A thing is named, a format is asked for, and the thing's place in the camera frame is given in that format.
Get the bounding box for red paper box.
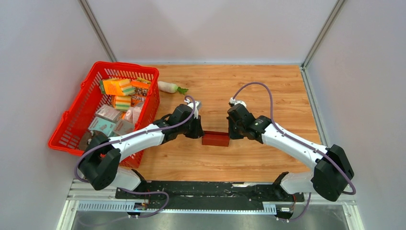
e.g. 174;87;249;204
202;131;230;147

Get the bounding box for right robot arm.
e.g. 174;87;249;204
227;103;354;202

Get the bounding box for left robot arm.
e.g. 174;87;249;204
74;101;204;199

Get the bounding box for orange snack box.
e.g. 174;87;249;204
131;78;151;107

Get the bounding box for white radish toy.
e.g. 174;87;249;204
158;81;189;95

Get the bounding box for pink white carton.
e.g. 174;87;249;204
122;102;144;124

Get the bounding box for grey pink packet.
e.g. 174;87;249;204
113;119;135;136

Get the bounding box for orange sponge pack lower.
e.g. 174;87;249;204
111;95;131;111

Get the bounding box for orange sponge pack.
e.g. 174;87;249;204
111;95;131;111
99;78;135;96

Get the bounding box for orange sponge pack upper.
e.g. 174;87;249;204
99;78;135;96

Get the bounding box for teal packet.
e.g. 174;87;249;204
88;117;115;137

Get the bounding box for brown pouch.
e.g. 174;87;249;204
78;130;103;151

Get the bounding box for red plastic basket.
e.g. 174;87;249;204
48;61;160;156

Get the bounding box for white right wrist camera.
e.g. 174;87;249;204
229;97;247;107

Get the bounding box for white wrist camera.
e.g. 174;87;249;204
229;97;247;107
184;98;202;119

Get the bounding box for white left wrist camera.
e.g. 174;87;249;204
184;98;202;119

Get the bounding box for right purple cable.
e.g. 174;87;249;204
230;81;357;223

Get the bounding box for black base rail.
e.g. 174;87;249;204
114;180;305;212

